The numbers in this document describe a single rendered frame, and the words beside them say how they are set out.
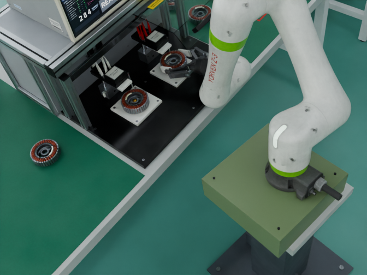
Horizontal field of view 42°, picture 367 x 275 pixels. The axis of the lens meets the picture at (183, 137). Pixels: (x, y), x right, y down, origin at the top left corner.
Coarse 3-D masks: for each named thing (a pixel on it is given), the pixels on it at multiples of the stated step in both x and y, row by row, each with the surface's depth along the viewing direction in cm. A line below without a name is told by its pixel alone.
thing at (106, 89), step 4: (100, 84) 195; (108, 84) 195; (100, 88) 195; (104, 88) 193; (108, 88) 193; (112, 88) 195; (100, 92) 198; (108, 92) 194; (112, 92) 196; (116, 92) 198; (108, 96) 195; (112, 96) 197
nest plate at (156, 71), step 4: (188, 60) 203; (160, 64) 204; (156, 68) 203; (188, 68) 200; (152, 72) 202; (156, 72) 201; (160, 72) 201; (156, 76) 201; (160, 76) 199; (164, 76) 199; (168, 76) 199; (164, 80) 199; (168, 80) 198; (172, 80) 197; (176, 80) 197; (180, 80) 197; (172, 84) 197; (176, 84) 196
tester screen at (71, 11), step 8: (64, 0) 156; (72, 0) 158; (80, 0) 161; (88, 0) 164; (96, 0) 167; (64, 8) 157; (72, 8) 160; (80, 8) 163; (88, 8) 166; (96, 8) 168; (72, 16) 162; (88, 16) 167; (96, 16) 170; (72, 24) 163; (80, 24) 166; (88, 24) 169
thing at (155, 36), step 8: (136, 32) 200; (152, 32) 196; (160, 32) 195; (136, 40) 199; (144, 40) 196; (152, 40) 193; (160, 40) 193; (144, 48) 203; (152, 48) 195; (160, 48) 195; (168, 48) 196
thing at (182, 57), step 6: (168, 54) 200; (174, 54) 200; (180, 54) 198; (162, 60) 198; (168, 60) 200; (174, 60) 199; (180, 60) 197; (186, 60) 197; (168, 66) 195; (174, 66) 194; (180, 66) 195
